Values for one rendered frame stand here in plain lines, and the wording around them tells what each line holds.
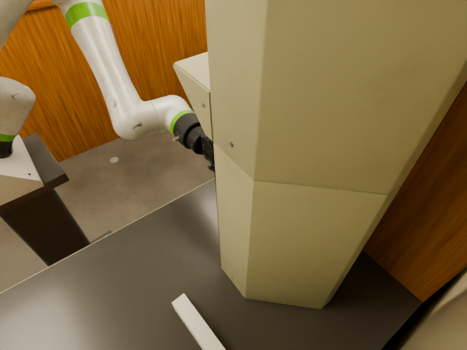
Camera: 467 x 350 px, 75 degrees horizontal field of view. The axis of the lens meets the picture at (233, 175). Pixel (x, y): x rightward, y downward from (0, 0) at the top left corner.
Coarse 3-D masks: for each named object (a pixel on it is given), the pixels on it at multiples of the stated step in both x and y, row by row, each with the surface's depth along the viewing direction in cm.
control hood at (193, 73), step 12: (180, 60) 52; (192, 60) 52; (204, 60) 52; (180, 72) 50; (192, 72) 49; (204, 72) 49; (192, 84) 48; (204, 84) 46; (192, 96) 50; (204, 96) 47; (204, 108) 49; (204, 120) 51; (204, 132) 53
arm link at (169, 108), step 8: (168, 96) 91; (176, 96) 91; (152, 104) 87; (160, 104) 87; (168, 104) 88; (176, 104) 89; (184, 104) 90; (160, 112) 86; (168, 112) 88; (176, 112) 87; (184, 112) 86; (192, 112) 88; (160, 120) 87; (168, 120) 88; (176, 120) 86; (160, 128) 88; (168, 128) 89
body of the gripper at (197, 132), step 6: (198, 126) 83; (192, 132) 82; (198, 132) 82; (192, 138) 82; (198, 138) 82; (204, 138) 80; (192, 144) 82; (198, 144) 83; (204, 144) 82; (210, 144) 80; (192, 150) 83; (198, 150) 84; (210, 156) 82
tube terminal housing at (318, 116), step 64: (256, 0) 29; (320, 0) 27; (384, 0) 27; (448, 0) 26; (256, 64) 33; (320, 64) 32; (384, 64) 31; (448, 64) 30; (256, 128) 39; (320, 128) 38; (384, 128) 36; (256, 192) 48; (320, 192) 46; (384, 192) 44; (256, 256) 63; (320, 256) 59
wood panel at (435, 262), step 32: (448, 128) 55; (448, 160) 58; (416, 192) 67; (448, 192) 61; (384, 224) 79; (416, 224) 71; (448, 224) 64; (384, 256) 84; (416, 256) 75; (448, 256) 67; (416, 288) 80
